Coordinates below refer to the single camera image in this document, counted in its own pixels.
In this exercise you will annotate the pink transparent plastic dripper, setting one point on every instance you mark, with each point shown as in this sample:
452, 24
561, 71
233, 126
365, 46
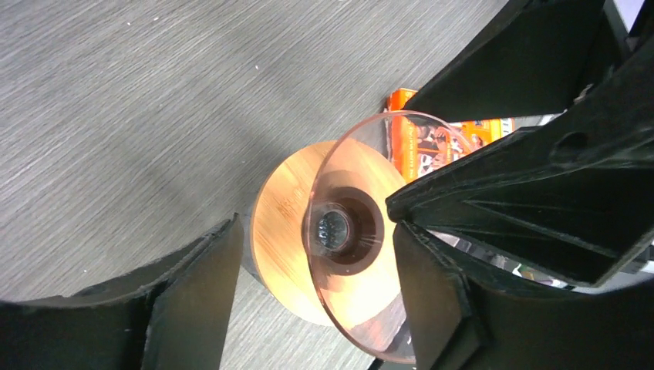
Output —
335, 227

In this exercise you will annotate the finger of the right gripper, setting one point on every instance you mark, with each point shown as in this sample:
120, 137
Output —
573, 198
527, 61

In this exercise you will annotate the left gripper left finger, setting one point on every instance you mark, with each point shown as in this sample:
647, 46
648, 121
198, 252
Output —
170, 314

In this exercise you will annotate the orange razor box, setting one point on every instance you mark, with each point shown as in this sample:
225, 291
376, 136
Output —
418, 147

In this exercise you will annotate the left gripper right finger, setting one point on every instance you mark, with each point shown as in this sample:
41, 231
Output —
466, 314

